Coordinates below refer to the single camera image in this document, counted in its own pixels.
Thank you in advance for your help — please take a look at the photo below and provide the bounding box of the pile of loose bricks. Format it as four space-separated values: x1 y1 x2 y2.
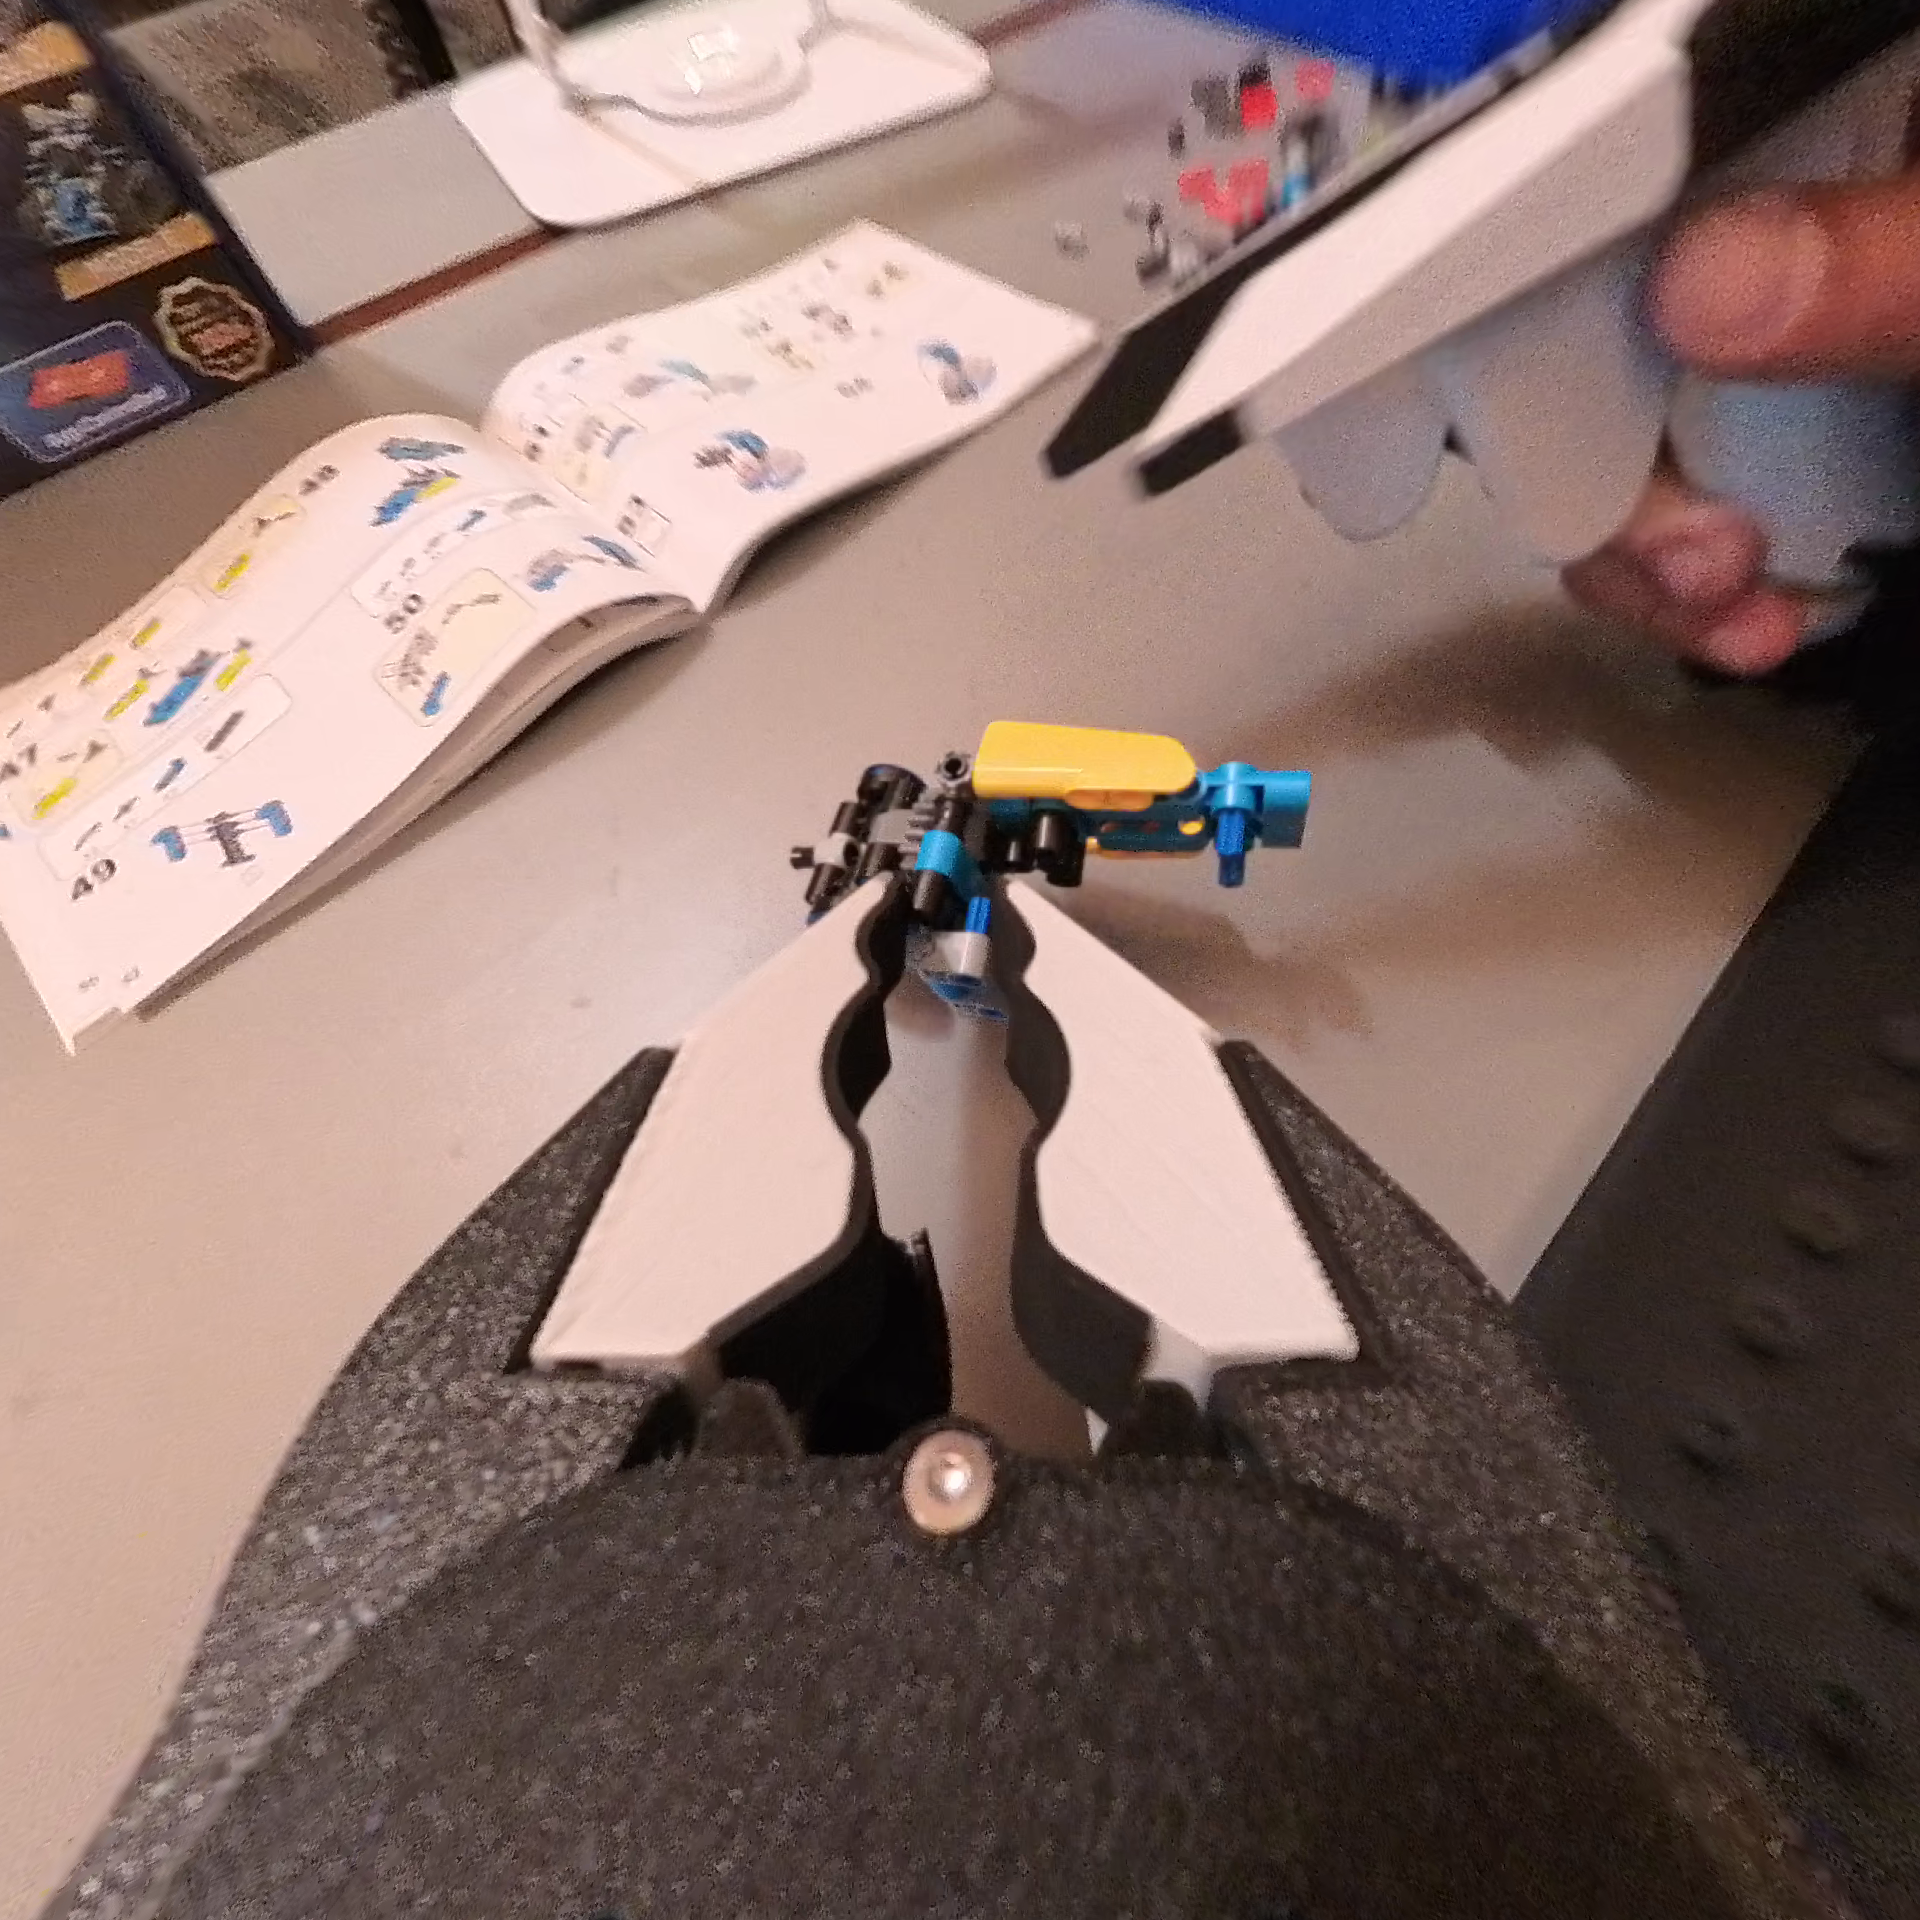
1049 46 1384 288

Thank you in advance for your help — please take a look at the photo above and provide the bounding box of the open instruction booklet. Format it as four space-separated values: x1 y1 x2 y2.
0 221 1103 1052

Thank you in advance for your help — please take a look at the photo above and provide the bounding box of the person's right hand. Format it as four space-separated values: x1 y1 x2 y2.
1560 176 1920 680

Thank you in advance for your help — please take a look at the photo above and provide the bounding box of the grey desk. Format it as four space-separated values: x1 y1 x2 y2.
0 0 1871 1920

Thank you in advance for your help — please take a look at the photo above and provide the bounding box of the yellow blue brick assembly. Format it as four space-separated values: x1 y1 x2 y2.
961 720 1315 888

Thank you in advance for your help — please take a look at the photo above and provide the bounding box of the dark blue toy kit box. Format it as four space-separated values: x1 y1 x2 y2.
0 0 313 496

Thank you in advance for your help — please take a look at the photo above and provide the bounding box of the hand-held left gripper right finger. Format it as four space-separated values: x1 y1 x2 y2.
992 872 1363 1423

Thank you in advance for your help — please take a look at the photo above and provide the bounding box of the white desk lamp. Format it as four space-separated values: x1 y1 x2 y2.
450 0 995 230

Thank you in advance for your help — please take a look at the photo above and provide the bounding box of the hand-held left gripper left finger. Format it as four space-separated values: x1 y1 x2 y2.
529 872 904 1378

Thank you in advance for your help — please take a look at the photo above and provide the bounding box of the blue plastic bin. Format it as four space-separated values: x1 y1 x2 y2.
1185 0 1594 69

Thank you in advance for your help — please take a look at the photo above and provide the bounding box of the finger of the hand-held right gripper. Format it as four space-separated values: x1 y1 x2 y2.
1132 0 1717 501
1043 280 1220 481

